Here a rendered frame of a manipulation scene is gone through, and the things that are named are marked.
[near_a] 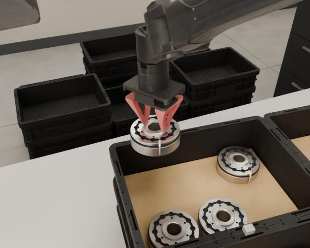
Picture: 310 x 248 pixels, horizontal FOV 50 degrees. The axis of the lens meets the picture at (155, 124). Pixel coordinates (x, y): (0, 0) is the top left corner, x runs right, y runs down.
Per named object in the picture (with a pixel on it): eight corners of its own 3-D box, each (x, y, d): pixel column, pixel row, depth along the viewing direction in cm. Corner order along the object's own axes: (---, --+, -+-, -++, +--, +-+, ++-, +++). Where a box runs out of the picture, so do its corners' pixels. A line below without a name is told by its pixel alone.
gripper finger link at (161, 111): (155, 115, 71) (154, 76, 66) (183, 126, 68) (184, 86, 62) (135, 131, 67) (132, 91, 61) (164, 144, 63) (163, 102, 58)
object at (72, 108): (41, 196, 164) (17, 125, 136) (34, 156, 186) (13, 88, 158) (118, 173, 176) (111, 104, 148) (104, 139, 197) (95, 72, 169)
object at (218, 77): (187, 153, 188) (192, 85, 160) (166, 122, 209) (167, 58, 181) (246, 136, 200) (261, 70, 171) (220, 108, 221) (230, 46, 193)
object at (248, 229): (245, 235, 58) (246, 232, 57) (241, 229, 59) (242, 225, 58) (254, 233, 58) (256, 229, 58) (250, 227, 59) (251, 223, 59)
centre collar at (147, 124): (144, 137, 66) (144, 134, 65) (141, 123, 70) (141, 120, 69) (169, 134, 66) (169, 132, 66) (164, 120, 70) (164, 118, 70)
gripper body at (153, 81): (143, 78, 68) (141, 44, 63) (185, 93, 63) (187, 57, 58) (122, 92, 64) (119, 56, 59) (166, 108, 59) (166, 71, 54)
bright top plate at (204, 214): (211, 246, 65) (211, 244, 64) (191, 206, 72) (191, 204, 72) (256, 232, 67) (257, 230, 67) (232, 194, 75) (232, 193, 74)
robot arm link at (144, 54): (130, 21, 57) (141, 32, 52) (167, 15, 59) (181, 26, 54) (133, 58, 61) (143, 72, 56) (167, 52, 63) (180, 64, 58)
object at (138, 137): (133, 148, 64) (133, 146, 63) (128, 119, 72) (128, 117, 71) (184, 142, 65) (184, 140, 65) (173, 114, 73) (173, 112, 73)
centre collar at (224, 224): (217, 230, 67) (218, 228, 66) (207, 211, 70) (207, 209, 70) (239, 224, 68) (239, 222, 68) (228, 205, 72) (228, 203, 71)
